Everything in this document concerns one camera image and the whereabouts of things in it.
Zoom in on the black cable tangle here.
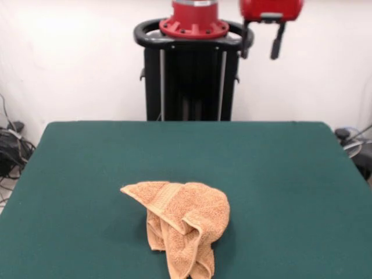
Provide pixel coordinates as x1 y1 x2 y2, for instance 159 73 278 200
0 92 37 204

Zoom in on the dark green table cloth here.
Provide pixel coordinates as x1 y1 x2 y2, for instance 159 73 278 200
0 120 372 279

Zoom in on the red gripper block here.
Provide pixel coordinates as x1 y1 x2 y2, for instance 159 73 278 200
239 0 305 60

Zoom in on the grey round stand base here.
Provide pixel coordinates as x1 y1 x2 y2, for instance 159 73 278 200
342 138 363 160

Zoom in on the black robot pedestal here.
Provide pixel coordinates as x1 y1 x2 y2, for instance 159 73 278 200
134 18 255 122

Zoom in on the orange terry towel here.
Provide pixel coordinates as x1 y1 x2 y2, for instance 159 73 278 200
120 181 231 279

